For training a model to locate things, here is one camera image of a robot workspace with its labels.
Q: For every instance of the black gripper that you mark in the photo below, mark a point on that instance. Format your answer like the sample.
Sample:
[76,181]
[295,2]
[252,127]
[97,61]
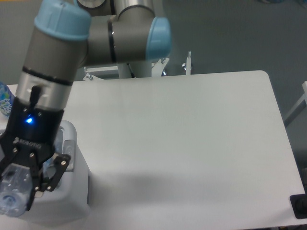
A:
[28,141]

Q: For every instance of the clear plastic bottle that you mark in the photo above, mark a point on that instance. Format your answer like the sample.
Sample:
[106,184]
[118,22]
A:
[16,185]

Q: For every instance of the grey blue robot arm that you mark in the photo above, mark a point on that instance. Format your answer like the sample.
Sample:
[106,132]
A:
[66,37]

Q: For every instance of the white plastic trash can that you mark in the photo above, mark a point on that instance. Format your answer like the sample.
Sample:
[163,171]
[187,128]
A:
[69,200]

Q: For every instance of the blue labelled water bottle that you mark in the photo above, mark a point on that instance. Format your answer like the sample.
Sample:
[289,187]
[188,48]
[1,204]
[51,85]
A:
[6,100]

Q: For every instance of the black device at edge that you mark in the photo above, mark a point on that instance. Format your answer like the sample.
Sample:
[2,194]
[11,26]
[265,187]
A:
[299,205]

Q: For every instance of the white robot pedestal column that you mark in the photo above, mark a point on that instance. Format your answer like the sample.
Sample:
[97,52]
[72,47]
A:
[140,69]

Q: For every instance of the white metal base bracket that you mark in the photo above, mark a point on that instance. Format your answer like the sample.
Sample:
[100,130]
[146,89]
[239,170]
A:
[91,74]

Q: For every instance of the white frame at right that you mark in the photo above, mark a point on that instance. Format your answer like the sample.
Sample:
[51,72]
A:
[297,108]

